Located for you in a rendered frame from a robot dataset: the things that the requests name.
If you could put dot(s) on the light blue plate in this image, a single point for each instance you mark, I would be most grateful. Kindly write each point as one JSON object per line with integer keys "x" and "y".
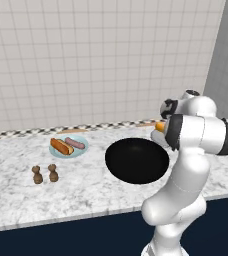
{"x": 68, "y": 147}

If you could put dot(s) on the black bowl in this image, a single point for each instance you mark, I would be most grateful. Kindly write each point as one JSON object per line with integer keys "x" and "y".
{"x": 136, "y": 160}

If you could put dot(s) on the brown pepper shaker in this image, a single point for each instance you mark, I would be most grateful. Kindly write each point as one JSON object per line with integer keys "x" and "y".
{"x": 37, "y": 175}
{"x": 53, "y": 173}

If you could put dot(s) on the pink sausage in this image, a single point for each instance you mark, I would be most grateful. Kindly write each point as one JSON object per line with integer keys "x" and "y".
{"x": 74, "y": 143}

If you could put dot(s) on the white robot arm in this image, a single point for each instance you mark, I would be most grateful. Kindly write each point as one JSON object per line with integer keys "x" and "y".
{"x": 186, "y": 186}

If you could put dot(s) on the hot dog bun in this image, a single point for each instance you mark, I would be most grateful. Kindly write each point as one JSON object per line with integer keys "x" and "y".
{"x": 61, "y": 146}

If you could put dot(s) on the orange bun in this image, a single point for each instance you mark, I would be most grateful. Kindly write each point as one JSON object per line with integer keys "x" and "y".
{"x": 160, "y": 126}

